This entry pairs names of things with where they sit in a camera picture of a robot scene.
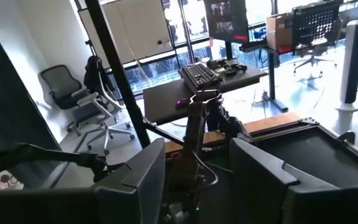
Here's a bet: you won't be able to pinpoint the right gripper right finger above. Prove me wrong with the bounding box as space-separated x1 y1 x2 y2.
229 138 358 224

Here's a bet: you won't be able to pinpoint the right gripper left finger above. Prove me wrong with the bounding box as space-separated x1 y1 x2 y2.
0 138 167 224

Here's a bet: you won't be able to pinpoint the black table mat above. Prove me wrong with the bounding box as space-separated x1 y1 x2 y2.
203 126 358 224

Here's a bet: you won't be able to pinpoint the gray desk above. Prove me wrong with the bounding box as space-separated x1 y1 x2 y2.
142 57 269 127

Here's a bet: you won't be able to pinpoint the black computer mouse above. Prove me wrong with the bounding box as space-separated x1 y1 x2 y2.
175 98 190 110

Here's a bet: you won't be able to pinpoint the gray office chair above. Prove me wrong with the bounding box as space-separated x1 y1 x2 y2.
71 55 135 156

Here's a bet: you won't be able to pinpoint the black table clamp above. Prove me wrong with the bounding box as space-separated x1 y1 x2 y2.
336 130 356 144

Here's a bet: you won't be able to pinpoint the black computer keyboard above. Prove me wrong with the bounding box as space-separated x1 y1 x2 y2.
178 62 223 93

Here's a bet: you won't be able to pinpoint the black jacket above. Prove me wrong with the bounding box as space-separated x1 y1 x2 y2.
83 55 111 96

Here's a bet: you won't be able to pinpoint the black mesh office chair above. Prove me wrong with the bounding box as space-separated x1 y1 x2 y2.
40 64 88 110

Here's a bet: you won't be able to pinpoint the black desk gadget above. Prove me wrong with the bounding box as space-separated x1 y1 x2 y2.
224 62 248 77
206 58 226 70

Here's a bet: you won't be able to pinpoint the patterned cloth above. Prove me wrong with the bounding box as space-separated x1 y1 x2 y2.
0 144 24 191

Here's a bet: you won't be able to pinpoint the white whiteboard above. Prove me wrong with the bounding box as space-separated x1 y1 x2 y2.
78 0 174 67

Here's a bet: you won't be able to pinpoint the white tower fan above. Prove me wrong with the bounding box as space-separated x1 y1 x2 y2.
335 19 358 113

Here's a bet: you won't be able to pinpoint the black partition panel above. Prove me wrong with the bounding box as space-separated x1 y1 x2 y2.
0 18 62 187

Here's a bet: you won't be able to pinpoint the brown cardboard box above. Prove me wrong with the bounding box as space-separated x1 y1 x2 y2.
265 14 293 52

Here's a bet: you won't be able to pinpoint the black computer monitor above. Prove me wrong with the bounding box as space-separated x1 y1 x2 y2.
203 0 250 60

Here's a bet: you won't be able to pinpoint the black perforated back chair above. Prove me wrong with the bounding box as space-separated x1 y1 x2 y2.
291 2 341 77

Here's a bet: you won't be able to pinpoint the black aluminium rig frame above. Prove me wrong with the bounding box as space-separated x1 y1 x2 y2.
83 0 358 175

